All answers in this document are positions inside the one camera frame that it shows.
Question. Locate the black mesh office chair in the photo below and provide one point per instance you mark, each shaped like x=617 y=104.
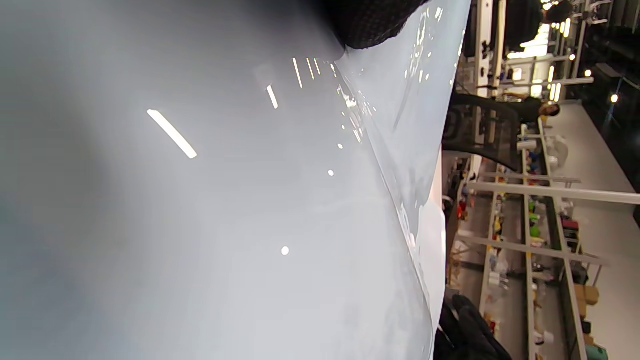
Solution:
x=480 y=130

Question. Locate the white storage shelf rack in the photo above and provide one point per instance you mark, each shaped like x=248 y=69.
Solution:
x=550 y=191

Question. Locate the person's left hand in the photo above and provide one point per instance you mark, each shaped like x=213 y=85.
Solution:
x=370 y=22

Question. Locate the white support pillar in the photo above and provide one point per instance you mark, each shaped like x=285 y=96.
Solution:
x=484 y=40

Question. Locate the blue plastic snap envelope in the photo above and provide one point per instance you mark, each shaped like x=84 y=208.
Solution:
x=200 y=225

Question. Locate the person's right hand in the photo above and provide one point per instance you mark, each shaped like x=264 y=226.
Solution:
x=467 y=335

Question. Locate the row of ceiling light tubes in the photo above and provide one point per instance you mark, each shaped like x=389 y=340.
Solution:
x=535 y=50

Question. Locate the white paper sheet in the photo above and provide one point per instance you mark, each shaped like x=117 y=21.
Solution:
x=435 y=260

